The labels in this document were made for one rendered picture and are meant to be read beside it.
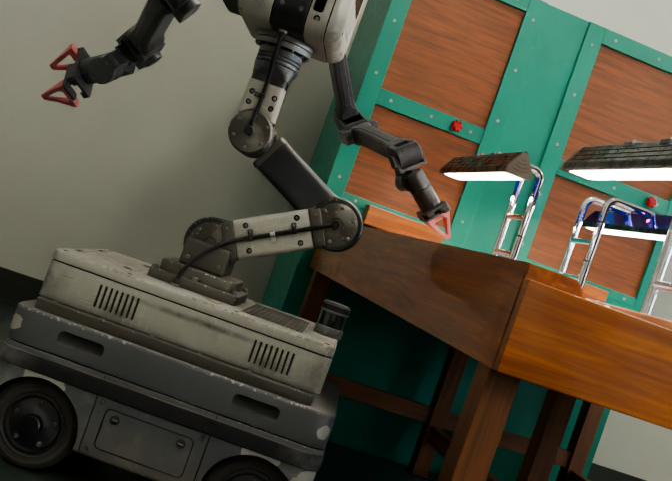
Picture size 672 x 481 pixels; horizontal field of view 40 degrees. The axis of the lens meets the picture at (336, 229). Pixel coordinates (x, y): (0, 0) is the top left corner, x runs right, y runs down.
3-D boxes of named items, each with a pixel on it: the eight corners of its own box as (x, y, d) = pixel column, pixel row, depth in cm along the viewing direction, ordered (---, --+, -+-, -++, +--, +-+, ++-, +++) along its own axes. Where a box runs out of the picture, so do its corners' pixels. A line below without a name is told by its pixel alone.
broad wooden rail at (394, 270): (491, 368, 151) (529, 262, 151) (309, 266, 328) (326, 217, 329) (555, 390, 154) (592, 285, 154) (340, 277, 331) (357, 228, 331)
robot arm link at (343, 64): (329, 128, 288) (358, 117, 290) (346, 149, 278) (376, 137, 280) (303, -3, 260) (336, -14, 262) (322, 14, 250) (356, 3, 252)
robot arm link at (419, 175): (405, 175, 241) (422, 164, 243) (396, 176, 248) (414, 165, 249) (417, 198, 242) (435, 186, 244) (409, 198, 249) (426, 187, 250)
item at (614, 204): (563, 328, 287) (610, 193, 287) (537, 319, 306) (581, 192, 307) (615, 347, 290) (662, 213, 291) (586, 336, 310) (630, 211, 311)
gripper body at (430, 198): (438, 206, 252) (425, 182, 251) (450, 207, 242) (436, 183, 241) (418, 218, 251) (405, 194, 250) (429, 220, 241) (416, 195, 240)
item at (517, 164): (505, 171, 258) (514, 146, 259) (438, 172, 320) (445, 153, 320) (530, 180, 260) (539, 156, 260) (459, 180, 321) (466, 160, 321)
